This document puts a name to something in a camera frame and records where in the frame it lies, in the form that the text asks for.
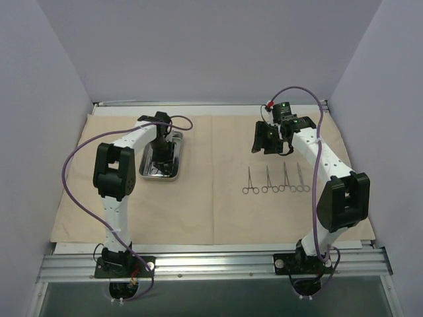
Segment purple cable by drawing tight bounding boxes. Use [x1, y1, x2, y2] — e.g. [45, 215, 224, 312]
[267, 86, 341, 291]
[61, 115, 194, 302]

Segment front aluminium rail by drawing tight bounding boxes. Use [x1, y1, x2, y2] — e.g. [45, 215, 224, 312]
[37, 248, 393, 283]

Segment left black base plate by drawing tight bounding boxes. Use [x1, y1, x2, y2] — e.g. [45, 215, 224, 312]
[94, 254, 155, 279]

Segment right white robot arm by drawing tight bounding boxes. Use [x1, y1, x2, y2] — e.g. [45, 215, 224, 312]
[251, 102, 370, 273]

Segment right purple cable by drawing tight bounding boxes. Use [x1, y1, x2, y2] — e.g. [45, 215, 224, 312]
[267, 86, 341, 291]

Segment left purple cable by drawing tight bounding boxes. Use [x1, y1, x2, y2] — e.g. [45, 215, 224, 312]
[61, 115, 194, 302]

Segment steel forceps with ring handles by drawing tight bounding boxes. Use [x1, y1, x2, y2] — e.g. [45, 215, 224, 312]
[278, 163, 297, 192]

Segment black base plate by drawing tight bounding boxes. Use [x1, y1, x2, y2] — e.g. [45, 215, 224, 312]
[272, 253, 333, 275]
[94, 254, 155, 279]

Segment beige cloth kit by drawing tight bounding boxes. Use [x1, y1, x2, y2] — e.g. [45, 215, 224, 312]
[50, 116, 313, 244]

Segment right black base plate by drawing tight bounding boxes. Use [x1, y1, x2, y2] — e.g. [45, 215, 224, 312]
[272, 253, 333, 275]

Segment back aluminium rail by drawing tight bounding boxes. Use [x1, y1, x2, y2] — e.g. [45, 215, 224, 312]
[93, 100, 328, 107]

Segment steel instrument tray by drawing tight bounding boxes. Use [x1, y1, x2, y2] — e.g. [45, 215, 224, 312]
[139, 130, 183, 182]

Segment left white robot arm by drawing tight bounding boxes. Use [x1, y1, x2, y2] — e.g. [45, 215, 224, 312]
[93, 112, 177, 277]

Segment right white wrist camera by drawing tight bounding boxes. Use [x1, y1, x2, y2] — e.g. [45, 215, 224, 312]
[266, 100, 274, 109]

